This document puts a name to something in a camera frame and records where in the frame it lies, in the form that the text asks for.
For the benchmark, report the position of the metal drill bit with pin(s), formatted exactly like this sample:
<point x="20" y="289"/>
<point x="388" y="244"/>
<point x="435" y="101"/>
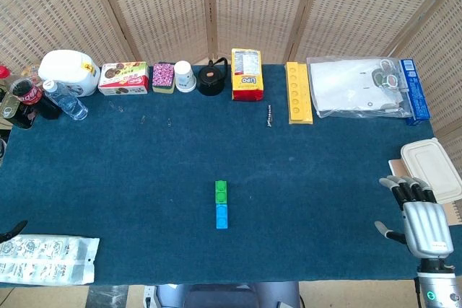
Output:
<point x="270" y="116"/>

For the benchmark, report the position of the blue cardboard box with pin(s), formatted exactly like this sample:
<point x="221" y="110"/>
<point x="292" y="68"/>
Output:
<point x="417" y="95"/>

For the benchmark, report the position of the grey robot torso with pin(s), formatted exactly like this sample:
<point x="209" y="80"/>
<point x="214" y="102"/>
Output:
<point x="223" y="295"/>

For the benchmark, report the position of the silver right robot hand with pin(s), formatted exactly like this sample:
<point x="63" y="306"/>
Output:
<point x="427" y="225"/>

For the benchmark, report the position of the pink patterned sponge box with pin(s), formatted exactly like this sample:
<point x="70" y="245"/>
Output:
<point x="163" y="75"/>

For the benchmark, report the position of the white plastic jug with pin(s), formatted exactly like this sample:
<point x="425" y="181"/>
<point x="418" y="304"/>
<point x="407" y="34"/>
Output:
<point x="66" y="70"/>

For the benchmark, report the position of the blue toy brick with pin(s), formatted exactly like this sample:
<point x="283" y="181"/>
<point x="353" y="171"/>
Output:
<point x="222" y="216"/>

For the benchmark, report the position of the blue table cloth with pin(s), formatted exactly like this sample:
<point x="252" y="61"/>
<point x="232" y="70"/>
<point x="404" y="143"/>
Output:
<point x="144" y="178"/>

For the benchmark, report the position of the black teapot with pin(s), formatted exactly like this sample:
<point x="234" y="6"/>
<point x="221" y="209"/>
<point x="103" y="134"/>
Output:
<point x="211" y="81"/>

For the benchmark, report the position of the yellow tray with holes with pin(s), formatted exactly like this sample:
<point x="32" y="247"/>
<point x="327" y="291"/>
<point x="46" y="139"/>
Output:
<point x="299" y="95"/>

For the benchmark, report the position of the brown spiral notebook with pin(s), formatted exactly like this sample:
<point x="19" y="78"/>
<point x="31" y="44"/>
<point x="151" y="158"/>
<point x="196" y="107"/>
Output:
<point x="455" y="210"/>

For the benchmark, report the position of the red white cookie box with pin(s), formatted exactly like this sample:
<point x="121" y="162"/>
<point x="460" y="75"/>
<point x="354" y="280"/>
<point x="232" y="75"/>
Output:
<point x="122" y="77"/>

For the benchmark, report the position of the clear plastic zip bag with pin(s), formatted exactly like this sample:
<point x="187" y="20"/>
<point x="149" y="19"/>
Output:
<point x="346" y="88"/>

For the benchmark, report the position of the clear plastic water bottle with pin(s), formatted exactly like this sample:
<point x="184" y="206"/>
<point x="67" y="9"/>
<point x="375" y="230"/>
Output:
<point x="68" y="102"/>

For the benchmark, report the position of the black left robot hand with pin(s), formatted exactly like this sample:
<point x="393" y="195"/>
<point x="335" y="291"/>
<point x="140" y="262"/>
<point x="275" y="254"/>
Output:
<point x="14" y="230"/>

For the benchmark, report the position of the cola bottle red label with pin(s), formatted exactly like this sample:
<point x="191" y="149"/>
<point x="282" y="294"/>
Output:
<point x="30" y="97"/>

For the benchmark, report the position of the white paper cup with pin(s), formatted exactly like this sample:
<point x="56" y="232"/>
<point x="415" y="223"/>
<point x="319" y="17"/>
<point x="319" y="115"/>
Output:
<point x="185" y="77"/>

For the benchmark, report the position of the small tape roll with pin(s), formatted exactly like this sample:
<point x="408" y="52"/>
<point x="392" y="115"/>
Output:
<point x="391" y="80"/>
<point x="379" y="78"/>

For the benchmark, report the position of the dark bottle red cap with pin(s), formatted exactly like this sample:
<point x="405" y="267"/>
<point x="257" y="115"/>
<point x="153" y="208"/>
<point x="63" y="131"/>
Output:
<point x="16" y="120"/>

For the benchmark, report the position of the white printed plastic package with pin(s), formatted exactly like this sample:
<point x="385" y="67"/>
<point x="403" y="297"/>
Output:
<point x="43" y="259"/>

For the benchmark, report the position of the green toy brick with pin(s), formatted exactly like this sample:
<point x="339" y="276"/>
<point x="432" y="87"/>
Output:
<point x="221" y="192"/>

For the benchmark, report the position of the beige lidded lunch box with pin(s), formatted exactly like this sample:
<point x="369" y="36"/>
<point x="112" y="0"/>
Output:
<point x="429" y="171"/>

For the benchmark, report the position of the yellow Lipo snack box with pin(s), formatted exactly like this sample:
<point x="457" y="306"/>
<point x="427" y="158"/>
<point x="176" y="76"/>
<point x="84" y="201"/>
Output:
<point x="247" y="77"/>

